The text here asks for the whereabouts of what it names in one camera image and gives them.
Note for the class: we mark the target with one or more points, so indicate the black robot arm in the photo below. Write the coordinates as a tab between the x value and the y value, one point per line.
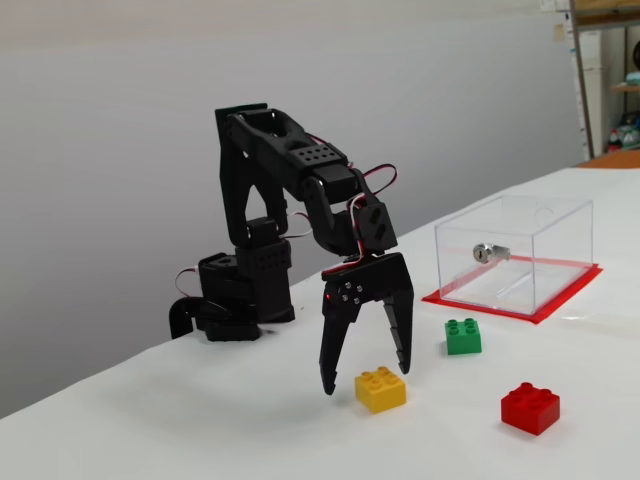
260	150

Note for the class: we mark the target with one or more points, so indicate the orange wooden table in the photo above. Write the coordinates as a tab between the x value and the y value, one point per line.
620	159

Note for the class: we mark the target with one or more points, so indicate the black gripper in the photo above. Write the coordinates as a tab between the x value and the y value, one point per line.
376	284

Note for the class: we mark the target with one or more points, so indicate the transparent plastic box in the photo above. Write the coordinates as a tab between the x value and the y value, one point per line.
560	235

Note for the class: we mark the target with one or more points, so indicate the green lego brick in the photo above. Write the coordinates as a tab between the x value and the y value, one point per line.
464	340

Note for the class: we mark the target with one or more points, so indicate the red tape square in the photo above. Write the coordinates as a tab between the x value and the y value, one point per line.
575	287

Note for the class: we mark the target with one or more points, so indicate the black table clamp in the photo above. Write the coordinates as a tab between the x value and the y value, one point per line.
180	315

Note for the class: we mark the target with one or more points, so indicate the red lego brick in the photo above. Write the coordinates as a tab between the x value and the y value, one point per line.
530	410

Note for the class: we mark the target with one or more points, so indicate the silver lock cylinder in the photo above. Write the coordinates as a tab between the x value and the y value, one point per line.
485	253

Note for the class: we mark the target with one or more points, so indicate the yellow lego brick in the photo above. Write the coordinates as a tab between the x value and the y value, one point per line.
382	392

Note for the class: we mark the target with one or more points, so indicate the metal shelf rack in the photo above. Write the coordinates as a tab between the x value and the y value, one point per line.
580	75

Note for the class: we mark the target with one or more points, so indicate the teal object on shelf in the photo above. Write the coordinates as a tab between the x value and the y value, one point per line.
634	77

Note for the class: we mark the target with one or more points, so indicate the colourful toy on shelf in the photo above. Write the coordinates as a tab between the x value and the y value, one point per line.
625	135

